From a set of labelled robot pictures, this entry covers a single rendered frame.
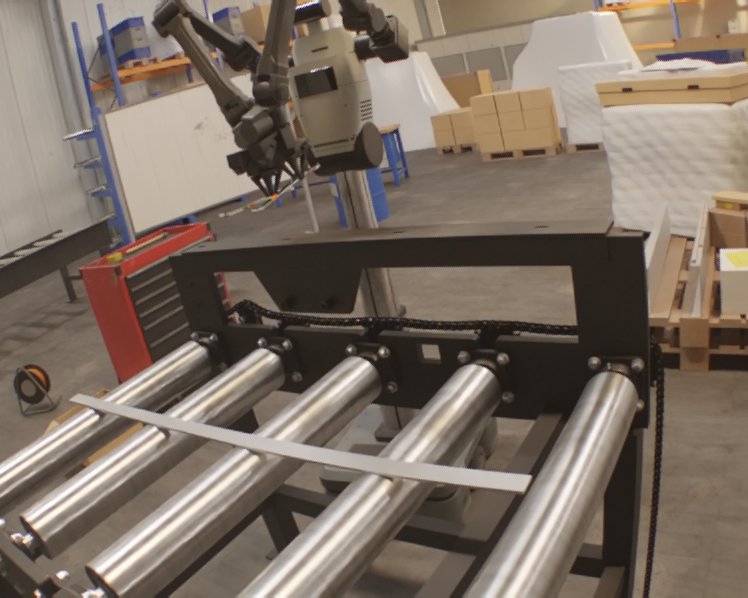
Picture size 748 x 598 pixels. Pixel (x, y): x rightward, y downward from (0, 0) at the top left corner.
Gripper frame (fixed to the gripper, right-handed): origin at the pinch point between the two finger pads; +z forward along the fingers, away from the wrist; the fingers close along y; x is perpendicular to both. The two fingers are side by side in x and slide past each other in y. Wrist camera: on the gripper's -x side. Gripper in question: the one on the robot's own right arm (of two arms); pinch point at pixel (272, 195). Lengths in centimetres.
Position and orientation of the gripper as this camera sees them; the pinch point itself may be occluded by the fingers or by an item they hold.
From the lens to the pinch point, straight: 163.7
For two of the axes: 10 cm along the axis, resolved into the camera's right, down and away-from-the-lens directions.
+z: 2.2, 9.2, 3.3
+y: 8.1, 0.2, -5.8
